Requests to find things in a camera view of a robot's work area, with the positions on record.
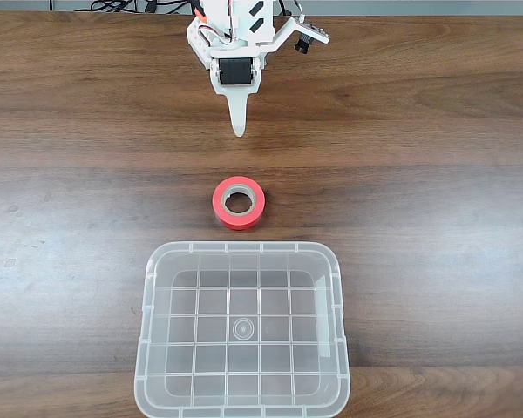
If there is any wrist camera on white bracket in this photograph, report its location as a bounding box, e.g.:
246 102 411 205
261 16 331 56

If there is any red tape roll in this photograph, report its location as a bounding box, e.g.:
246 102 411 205
212 175 267 231

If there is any clear plastic box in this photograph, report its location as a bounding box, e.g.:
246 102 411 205
133 241 350 418

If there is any black camera cable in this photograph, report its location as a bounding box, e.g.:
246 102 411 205
278 0 305 21

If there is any white servo cable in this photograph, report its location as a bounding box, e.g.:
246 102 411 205
194 4 214 45

